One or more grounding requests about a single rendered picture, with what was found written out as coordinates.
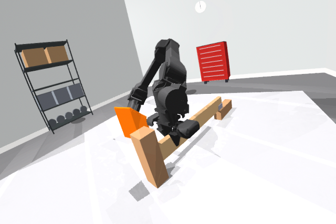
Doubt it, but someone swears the long wooden rail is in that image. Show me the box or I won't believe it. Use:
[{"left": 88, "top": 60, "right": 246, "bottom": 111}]
[{"left": 158, "top": 96, "right": 222, "bottom": 160}]

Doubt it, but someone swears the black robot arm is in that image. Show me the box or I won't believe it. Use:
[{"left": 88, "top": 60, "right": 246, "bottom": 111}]
[{"left": 127, "top": 38, "right": 190, "bottom": 118}]

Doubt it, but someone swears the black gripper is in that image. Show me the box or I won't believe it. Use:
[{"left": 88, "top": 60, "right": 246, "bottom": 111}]
[{"left": 146, "top": 106, "right": 200, "bottom": 146}]

